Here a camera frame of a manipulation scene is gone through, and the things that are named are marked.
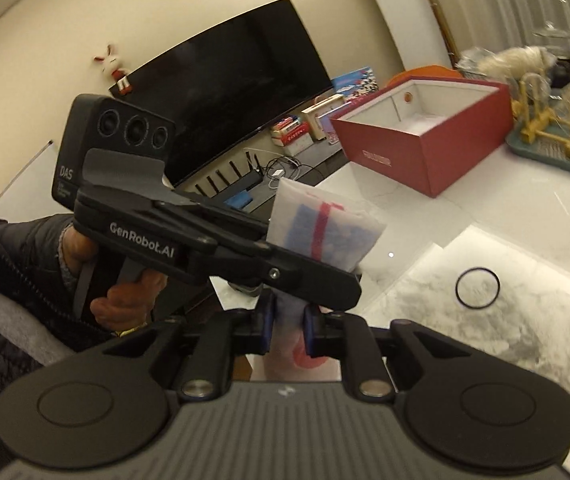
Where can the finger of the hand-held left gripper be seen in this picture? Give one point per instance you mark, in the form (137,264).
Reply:
(235,225)
(290,275)

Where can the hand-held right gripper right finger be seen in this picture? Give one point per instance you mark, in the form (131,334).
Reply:
(309,330)

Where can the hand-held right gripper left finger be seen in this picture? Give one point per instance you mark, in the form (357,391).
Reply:
(267,325)

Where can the white red-printed shopping bag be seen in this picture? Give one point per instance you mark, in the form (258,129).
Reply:
(315,225)

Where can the black rubber band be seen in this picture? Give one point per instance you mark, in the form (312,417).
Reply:
(457,290)

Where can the red cardboard box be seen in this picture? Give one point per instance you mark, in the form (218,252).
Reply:
(415,160)

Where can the person's left forearm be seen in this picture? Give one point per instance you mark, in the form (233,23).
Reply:
(20,245)

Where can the person's left hand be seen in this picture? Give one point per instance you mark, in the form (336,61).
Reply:
(125,305)

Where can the blue pouch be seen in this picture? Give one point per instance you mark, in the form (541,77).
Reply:
(240,200)

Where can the black router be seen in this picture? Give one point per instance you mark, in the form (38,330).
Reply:
(235,175)

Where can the black television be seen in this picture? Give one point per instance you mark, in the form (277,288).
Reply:
(225,90)

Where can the blue picture book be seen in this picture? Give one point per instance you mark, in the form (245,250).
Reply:
(360,82)

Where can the orange chair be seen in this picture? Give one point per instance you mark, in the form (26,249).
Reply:
(430,71)

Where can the white standing air conditioner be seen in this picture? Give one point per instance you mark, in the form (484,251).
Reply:
(400,15)

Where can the bagged paper cup stack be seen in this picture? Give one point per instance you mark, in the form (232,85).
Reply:
(510,60)

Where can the glass pot with lid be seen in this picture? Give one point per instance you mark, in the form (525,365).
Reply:
(555,35)

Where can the rabbit wall toy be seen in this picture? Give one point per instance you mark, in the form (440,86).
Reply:
(115,67)

